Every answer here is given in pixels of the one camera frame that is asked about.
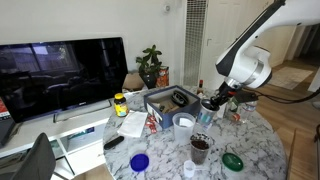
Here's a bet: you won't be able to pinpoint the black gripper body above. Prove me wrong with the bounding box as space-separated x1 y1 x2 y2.
217 81 238 102

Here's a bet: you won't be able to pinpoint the larger clear plastic cup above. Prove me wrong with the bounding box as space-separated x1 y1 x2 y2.
171 112 197 144

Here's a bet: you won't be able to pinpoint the clear cup with dark contents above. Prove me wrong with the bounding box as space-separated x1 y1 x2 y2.
189 132 214 166

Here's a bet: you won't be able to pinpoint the red cap hot sauce bottle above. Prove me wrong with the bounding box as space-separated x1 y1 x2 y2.
196 79 205 96

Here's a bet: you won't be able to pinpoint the clear plastic water bottle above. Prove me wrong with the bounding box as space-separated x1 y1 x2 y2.
240 100 258 124

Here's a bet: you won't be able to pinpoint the black case in box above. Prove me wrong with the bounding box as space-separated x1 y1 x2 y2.
171 90 190 108

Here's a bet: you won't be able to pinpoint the dark blue shoe box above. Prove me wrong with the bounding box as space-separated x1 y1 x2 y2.
143 84 202 130

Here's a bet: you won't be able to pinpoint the wooden pieces in box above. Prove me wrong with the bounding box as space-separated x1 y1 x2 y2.
159 101 181 114

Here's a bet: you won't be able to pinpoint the tall white vent grille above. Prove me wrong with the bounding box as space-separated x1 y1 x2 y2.
184 0 208 87

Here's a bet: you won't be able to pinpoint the white door black lock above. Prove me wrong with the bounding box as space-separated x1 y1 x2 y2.
199 0 278 91

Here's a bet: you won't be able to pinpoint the red sauce packets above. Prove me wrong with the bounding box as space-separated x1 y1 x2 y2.
145 114 160 135

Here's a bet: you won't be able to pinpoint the beige floor rug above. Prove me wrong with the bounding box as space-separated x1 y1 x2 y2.
268 65 314 90

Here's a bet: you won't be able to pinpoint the green potted plant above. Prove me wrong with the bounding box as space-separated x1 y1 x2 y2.
135 44 164 90

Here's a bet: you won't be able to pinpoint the white paper napkin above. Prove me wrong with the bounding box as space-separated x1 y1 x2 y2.
116 110 149 138

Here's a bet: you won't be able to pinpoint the yellow lid vitamin bottle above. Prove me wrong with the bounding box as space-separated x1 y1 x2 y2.
113 92 129 118

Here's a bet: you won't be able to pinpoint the blue plastic lid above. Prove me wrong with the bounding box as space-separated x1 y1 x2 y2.
129 153 150 173

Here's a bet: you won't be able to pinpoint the black remote control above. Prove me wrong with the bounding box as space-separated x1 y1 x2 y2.
103 135 125 151

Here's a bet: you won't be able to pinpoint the black flat screen television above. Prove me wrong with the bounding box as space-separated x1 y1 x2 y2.
0 36 129 124

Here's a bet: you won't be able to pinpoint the white television stand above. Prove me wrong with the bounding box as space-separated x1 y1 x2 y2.
0 96 134 180

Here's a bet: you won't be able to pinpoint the black chair back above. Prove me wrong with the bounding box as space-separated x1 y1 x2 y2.
11 132 57 180

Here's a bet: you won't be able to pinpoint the dark laptop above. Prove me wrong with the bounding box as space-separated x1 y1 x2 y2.
0 118 16 148

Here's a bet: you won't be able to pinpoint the red book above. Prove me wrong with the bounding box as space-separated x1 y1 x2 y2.
0 98 13 122

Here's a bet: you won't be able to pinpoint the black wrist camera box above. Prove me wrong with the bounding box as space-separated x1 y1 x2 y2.
233 89 260 105

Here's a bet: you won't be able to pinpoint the thick black sleeved cable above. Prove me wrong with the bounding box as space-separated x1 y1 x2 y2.
243 85 320 105

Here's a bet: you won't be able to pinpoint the white wall thermostat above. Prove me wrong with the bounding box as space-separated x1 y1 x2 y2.
162 2 172 14

